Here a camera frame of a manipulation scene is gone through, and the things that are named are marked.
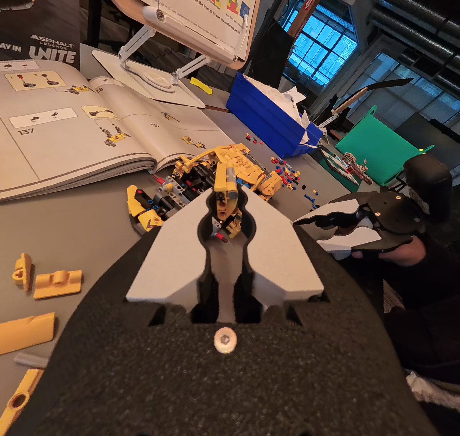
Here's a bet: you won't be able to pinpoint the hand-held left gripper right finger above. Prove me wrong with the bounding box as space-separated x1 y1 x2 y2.
234 187 325 323

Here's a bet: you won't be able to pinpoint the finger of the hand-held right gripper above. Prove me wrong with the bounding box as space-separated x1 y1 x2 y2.
293 196 376 231
316 224 385 254

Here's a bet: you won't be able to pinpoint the small yellow brick bracket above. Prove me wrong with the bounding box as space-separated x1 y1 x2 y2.
33 269 84 301
12 252 35 293

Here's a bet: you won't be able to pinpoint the green plastic carry case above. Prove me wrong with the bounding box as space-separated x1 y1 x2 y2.
336 105 436 188

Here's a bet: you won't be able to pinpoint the small tan brick model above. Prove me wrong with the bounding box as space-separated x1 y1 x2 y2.
329 150 371 179

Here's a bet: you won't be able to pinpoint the yellow brick wing piece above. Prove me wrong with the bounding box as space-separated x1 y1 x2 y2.
212 164 243 240

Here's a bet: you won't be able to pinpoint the blue plastic bin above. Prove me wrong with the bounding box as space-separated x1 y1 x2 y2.
226 71 325 160

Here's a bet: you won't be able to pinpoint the printed instruction sheet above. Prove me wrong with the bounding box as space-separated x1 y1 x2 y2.
131 0 264 46

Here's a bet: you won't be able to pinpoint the person's right hand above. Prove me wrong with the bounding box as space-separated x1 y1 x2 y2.
351 233 430 267

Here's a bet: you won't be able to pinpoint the yellow sticky note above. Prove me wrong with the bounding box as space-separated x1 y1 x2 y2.
189 76 215 96

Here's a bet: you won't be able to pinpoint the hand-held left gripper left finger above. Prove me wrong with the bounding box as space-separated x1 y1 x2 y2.
126 190 218 323

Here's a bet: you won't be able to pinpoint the open instruction booklet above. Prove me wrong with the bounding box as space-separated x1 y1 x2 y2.
0 59 239 203

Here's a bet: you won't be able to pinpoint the grey desk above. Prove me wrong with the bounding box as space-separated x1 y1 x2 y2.
0 44 374 436

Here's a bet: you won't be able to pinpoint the grey brick axle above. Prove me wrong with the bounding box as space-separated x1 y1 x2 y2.
14 351 50 370

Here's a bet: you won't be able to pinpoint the white crumpled papers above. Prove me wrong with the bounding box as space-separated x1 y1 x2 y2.
250 76 311 125

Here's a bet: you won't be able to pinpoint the curved black desk lamp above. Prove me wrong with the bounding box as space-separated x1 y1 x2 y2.
315 77 414 129

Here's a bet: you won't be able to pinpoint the toy car set box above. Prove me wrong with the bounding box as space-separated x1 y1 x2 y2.
0 0 81 67

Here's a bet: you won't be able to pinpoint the yellow toy brick car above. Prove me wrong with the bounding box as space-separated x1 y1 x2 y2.
127 143 285 237

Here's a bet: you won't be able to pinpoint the person's right forearm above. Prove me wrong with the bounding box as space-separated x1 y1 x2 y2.
378 231 460 379

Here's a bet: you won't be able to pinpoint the yellow perforated brick beam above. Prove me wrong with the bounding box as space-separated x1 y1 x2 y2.
0 367 45 436

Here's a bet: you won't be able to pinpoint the scattered small brick pieces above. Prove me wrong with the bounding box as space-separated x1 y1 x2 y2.
243 130 321 208

